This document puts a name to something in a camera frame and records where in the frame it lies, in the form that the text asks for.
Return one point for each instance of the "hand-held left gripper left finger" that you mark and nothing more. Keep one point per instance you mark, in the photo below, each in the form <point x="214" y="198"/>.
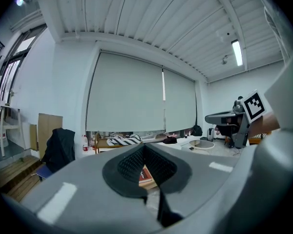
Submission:
<point x="83" y="184"/>

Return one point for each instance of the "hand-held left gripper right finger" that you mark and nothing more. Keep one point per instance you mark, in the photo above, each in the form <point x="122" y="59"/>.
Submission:
<point x="205" y="179"/>

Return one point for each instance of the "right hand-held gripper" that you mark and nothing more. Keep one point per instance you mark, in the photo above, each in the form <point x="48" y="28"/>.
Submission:
<point x="255" y="107"/>

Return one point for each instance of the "red book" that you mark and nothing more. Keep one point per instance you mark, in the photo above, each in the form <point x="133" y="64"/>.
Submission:
<point x="145" y="175"/>

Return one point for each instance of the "person's right forearm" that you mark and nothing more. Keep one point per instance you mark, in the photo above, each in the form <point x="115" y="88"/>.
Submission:
<point x="263" y="125"/>

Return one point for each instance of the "oval wooden table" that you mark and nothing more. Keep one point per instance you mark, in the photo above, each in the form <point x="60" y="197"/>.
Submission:
<point x="151" y="184"/>

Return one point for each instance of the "person's right hand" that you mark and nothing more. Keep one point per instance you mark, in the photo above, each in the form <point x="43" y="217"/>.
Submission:
<point x="217" y="130"/>

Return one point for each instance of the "silver suitcase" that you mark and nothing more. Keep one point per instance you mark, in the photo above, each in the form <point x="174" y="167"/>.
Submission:
<point x="210" y="134"/>

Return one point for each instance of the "black backpack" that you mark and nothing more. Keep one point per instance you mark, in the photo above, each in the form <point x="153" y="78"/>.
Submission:
<point x="197" y="130"/>

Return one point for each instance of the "red label water bottle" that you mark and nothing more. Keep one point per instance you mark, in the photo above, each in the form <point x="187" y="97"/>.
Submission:
<point x="85" y="144"/>

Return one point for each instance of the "blue chair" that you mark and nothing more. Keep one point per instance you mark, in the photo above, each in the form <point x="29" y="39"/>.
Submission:
<point x="44" y="172"/>

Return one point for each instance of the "black jacket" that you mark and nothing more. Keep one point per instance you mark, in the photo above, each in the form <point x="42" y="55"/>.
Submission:
<point x="59" y="147"/>

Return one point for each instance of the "grey roller blind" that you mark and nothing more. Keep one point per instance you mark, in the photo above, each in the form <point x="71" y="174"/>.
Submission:
<point x="179" y="101"/>
<point x="124" y="94"/>

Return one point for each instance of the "wooden trolley cart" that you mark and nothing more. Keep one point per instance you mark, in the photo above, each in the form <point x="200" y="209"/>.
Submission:
<point x="101" y="144"/>

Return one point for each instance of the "orange striped bench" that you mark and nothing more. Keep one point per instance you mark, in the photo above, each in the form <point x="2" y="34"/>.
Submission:
<point x="261" y="135"/>

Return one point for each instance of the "black crumpled clothing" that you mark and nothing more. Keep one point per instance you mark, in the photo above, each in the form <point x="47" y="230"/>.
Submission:
<point x="170" y="140"/>

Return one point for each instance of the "black white striped pillow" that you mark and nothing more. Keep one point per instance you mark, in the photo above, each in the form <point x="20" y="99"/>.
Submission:
<point x="124" y="140"/>

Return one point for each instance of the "brown cardboard sheet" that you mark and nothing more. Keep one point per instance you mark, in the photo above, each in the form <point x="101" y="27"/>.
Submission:
<point x="50" y="130"/>

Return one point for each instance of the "long ceiling tube light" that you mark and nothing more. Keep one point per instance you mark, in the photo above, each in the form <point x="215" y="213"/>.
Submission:
<point x="237" y="52"/>

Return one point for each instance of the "wooden platform step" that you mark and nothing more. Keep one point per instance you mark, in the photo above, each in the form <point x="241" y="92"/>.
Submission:
<point x="14" y="177"/>

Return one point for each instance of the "large clear water jug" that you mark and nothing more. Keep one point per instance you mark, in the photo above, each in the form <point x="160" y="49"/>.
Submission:
<point x="1" y="135"/>

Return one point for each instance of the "round ceiling downlight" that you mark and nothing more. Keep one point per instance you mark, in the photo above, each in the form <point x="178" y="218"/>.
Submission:
<point x="19" y="0"/>

